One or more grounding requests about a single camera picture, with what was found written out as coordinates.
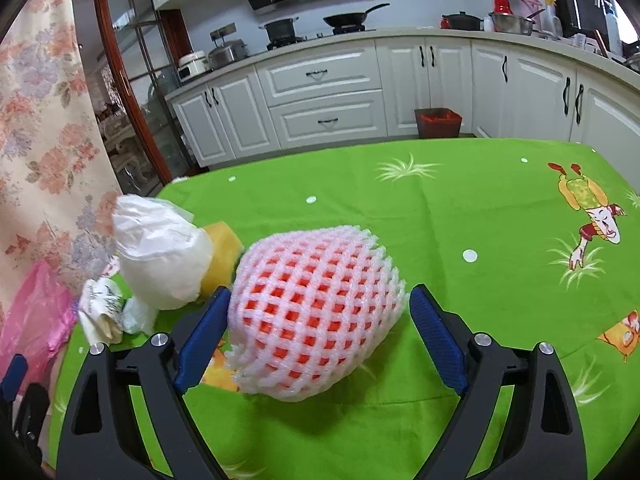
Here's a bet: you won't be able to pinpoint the white plastic bag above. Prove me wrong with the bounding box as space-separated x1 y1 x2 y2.
113 194 214 335

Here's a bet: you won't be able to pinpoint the paper cup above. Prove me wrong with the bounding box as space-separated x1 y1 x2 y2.
78 278 125 344

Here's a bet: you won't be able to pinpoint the yellow sponge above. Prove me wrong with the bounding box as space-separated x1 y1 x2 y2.
201 221 244 298

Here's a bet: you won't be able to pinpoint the round pink foam net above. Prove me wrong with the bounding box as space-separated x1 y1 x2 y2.
226 226 408 402

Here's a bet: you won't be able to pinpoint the pink bag trash bin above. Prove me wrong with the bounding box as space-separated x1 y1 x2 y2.
1 260 76 396

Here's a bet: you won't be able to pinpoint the green cartoon tablecloth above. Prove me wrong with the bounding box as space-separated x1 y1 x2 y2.
46 136 640 480

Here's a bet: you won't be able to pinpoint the floral curtain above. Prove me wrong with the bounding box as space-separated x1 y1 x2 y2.
1 0 120 313

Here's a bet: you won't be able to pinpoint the small red floor bin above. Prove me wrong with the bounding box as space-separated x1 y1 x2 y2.
414 107 462 139

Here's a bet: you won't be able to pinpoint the white lower cabinets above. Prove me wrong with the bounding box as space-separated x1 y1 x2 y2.
169 29 639 185

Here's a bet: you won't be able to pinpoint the white rice cooker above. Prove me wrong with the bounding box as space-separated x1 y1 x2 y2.
177 51 209 82

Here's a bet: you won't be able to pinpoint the steel pressure cooker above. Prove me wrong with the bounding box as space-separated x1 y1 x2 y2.
208 39 248 70

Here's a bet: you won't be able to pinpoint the wooden glass door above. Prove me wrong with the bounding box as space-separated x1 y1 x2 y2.
72 0 198 196

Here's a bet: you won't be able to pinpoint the black stock pot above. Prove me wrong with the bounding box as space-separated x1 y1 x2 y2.
258 16 307 51

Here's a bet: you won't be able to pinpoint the black casserole pot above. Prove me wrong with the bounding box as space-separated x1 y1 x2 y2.
440 11 484 32

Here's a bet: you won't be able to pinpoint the steel bowl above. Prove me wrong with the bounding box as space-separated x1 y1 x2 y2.
489 12 534 36

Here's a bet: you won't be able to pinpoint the black frying pan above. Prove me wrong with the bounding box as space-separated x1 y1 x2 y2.
323 3 390 35

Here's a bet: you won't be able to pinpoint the chrome sink faucet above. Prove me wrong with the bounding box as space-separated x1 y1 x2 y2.
594 0 623 56

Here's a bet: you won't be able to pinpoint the pink thermos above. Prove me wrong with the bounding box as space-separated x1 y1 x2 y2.
520 0 544 21

